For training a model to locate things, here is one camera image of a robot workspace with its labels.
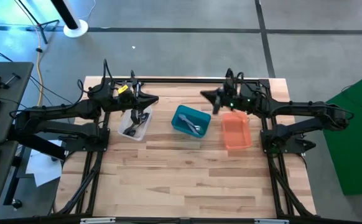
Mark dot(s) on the orange plastic bin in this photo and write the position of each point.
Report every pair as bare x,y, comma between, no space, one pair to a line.
237,133

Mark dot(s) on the black pole with white base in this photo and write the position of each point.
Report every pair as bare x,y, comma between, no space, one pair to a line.
75,31

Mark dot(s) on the grey desk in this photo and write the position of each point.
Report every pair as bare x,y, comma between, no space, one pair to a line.
10,81

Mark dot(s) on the black caster wheel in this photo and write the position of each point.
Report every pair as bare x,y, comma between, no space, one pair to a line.
16,204

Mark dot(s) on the black aluminium rig frame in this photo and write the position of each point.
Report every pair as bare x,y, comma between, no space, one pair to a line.
184,80

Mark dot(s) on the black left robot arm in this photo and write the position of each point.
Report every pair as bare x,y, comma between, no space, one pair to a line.
59,109

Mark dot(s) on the clear plastic bin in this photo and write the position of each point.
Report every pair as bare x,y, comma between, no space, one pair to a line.
125,121

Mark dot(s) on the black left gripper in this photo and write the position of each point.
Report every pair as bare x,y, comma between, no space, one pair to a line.
134,116

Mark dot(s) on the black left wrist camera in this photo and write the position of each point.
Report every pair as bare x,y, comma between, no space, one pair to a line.
122,89

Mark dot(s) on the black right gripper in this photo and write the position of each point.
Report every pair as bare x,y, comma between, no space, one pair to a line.
216,109

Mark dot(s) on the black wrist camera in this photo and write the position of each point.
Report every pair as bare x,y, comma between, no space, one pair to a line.
122,89
233,93

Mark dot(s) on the white paper sheets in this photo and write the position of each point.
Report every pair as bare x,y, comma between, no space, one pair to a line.
42,168

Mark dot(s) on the green board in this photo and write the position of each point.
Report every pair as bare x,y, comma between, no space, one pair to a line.
358,140

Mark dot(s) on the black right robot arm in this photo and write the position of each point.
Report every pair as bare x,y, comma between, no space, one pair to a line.
293,109

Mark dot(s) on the silver metal bracket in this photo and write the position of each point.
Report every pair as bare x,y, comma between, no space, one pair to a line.
97,220
271,221

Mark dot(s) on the teal plastic bin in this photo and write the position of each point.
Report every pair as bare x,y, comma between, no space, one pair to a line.
199,116

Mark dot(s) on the black spoon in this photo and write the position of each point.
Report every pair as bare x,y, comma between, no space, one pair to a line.
143,118
132,132

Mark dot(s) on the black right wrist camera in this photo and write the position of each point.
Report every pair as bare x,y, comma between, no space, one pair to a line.
233,93

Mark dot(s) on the black tripod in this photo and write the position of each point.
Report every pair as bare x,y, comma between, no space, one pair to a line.
41,25

